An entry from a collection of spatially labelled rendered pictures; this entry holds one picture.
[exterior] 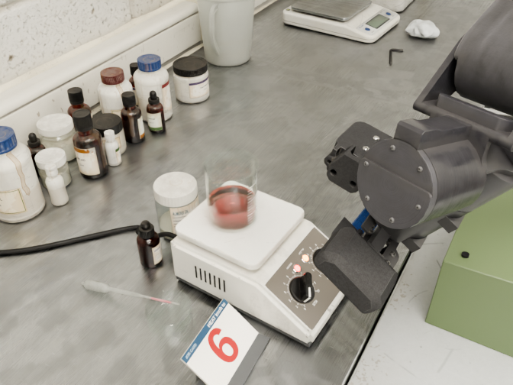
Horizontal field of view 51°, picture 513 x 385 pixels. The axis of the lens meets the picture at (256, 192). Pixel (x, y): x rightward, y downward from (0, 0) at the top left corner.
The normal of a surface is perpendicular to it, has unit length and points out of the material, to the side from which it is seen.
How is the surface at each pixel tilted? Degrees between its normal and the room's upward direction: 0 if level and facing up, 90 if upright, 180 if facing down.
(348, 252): 35
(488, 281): 90
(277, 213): 0
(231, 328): 40
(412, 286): 0
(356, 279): 56
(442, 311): 90
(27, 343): 0
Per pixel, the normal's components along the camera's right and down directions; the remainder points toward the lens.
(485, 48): -0.63, -0.25
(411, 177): -0.79, 0.18
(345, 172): -0.57, 0.49
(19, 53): 0.87, 0.30
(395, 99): 0.00, -0.79
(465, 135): 0.60, 0.44
